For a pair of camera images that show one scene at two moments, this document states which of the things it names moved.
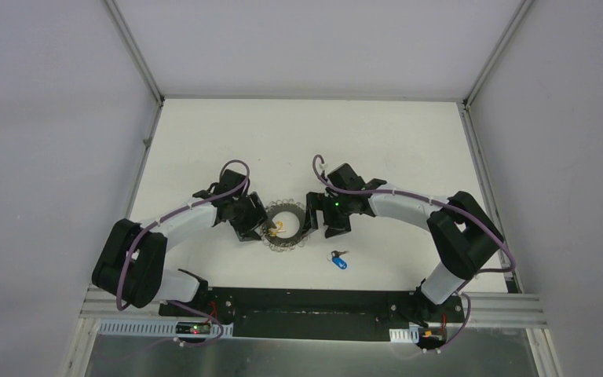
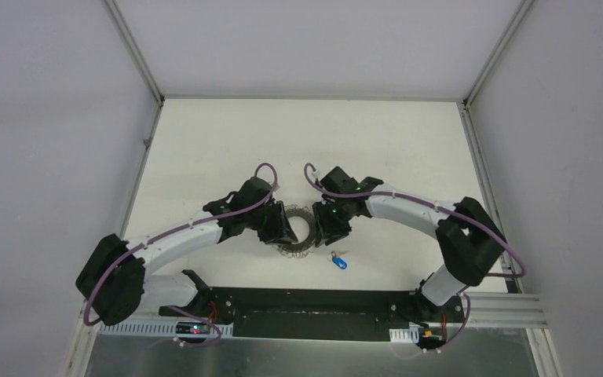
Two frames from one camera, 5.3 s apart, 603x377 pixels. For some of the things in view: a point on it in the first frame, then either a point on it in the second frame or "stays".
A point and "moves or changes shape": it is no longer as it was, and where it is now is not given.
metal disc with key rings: (271, 239) moves or changes shape
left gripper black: (252, 221) -> (271, 222)
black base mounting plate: (315, 314) stays
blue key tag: (340, 262) stays
